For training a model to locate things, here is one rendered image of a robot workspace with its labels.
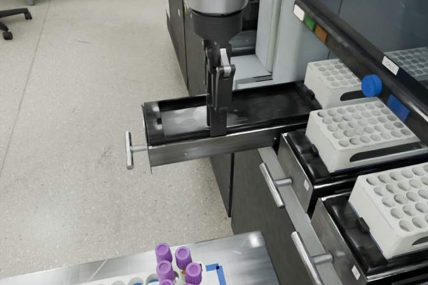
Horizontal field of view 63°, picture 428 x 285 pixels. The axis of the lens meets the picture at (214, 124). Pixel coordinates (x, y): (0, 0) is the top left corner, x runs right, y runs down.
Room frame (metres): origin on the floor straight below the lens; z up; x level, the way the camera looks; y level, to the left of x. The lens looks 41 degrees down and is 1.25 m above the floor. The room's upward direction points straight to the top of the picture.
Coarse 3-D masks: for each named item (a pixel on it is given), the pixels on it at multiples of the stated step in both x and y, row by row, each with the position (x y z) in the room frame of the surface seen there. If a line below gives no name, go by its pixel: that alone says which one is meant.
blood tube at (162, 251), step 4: (160, 244) 0.18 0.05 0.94; (164, 244) 0.18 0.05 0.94; (156, 248) 0.18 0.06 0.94; (160, 248) 0.18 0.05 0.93; (164, 248) 0.18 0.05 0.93; (168, 248) 0.18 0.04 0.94; (156, 252) 0.17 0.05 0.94; (160, 252) 0.17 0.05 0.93; (164, 252) 0.17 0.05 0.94; (168, 252) 0.17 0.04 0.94; (156, 256) 0.17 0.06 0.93; (160, 256) 0.17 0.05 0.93; (164, 256) 0.17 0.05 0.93; (168, 256) 0.17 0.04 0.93; (172, 256) 0.18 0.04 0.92; (160, 260) 0.17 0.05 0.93; (168, 260) 0.17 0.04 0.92; (172, 260) 0.17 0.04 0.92; (172, 264) 0.18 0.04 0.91
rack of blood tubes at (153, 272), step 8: (200, 264) 0.19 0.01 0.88; (144, 272) 0.18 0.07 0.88; (152, 272) 0.18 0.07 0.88; (176, 272) 0.18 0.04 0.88; (104, 280) 0.17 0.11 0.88; (112, 280) 0.17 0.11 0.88; (120, 280) 0.17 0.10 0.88; (128, 280) 0.17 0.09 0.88; (136, 280) 0.17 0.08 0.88; (144, 280) 0.17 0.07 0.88; (176, 280) 0.19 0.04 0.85
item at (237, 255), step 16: (208, 240) 0.25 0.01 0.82; (224, 240) 0.25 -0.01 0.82; (240, 240) 0.25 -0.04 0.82; (256, 240) 0.25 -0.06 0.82; (128, 256) 0.23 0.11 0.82; (144, 256) 0.23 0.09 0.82; (192, 256) 0.23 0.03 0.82; (208, 256) 0.23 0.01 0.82; (224, 256) 0.23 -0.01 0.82; (240, 256) 0.23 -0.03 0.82; (256, 256) 0.23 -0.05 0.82; (32, 272) 0.21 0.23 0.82; (48, 272) 0.21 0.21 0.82; (64, 272) 0.21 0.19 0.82; (80, 272) 0.21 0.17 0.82; (96, 272) 0.21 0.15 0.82; (112, 272) 0.21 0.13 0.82; (128, 272) 0.21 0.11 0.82; (208, 272) 0.21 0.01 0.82; (224, 272) 0.21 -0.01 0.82; (240, 272) 0.21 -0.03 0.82; (256, 272) 0.21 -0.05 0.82; (272, 272) 0.21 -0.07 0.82
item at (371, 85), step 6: (366, 78) 0.39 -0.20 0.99; (372, 78) 0.38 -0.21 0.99; (378, 78) 0.38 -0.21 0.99; (366, 84) 0.39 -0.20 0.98; (372, 84) 0.38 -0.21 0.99; (378, 84) 0.38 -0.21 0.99; (366, 90) 0.38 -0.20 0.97; (372, 90) 0.37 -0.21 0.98; (378, 90) 0.37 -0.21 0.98; (366, 96) 0.38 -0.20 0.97; (372, 96) 0.37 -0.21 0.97
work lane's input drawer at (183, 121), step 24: (192, 96) 0.59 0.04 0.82; (240, 96) 0.61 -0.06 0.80; (264, 96) 0.61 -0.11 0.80; (288, 96) 0.61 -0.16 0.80; (312, 96) 0.58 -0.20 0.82; (144, 120) 0.53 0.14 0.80; (168, 120) 0.53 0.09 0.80; (192, 120) 0.53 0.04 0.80; (240, 120) 0.53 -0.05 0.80; (264, 120) 0.51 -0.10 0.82; (288, 120) 0.52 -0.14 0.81; (144, 144) 0.51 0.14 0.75; (168, 144) 0.46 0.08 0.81; (192, 144) 0.46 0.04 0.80; (216, 144) 0.47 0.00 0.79; (240, 144) 0.48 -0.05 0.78; (264, 144) 0.50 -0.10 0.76
